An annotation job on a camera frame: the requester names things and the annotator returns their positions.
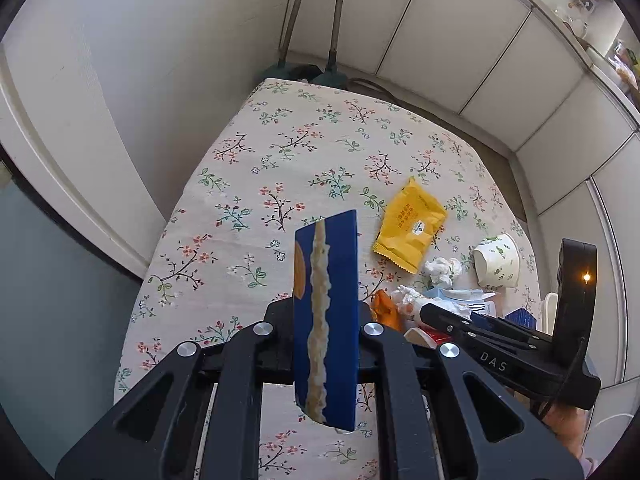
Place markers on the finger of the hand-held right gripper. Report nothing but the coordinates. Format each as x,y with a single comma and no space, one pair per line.
445,319
515,327

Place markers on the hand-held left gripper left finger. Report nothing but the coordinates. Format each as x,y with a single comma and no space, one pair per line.
280,342

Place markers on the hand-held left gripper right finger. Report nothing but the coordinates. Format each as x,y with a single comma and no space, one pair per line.
367,352

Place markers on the light blue packet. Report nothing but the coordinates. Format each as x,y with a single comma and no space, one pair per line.
462,300

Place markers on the white tissue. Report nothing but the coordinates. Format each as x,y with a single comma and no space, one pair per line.
442,271

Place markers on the blue snack wrapper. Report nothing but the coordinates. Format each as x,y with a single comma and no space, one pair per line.
345,310

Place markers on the person's right hand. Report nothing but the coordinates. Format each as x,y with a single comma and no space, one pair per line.
565,430

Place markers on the dark blue box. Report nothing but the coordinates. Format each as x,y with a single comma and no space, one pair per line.
520,317

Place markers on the beige round object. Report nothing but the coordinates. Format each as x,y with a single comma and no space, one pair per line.
549,310

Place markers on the red and white wrapper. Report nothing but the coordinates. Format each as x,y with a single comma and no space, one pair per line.
425,336

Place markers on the orange wrapper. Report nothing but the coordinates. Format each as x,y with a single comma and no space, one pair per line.
387,310

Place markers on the floral paper cup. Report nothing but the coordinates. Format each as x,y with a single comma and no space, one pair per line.
497,262

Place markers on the yellow snack packet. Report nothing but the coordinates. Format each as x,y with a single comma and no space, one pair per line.
407,230

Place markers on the floral tablecloth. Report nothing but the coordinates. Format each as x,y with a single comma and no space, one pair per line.
280,160

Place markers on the mop with green base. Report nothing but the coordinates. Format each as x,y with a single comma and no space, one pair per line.
336,20
292,15

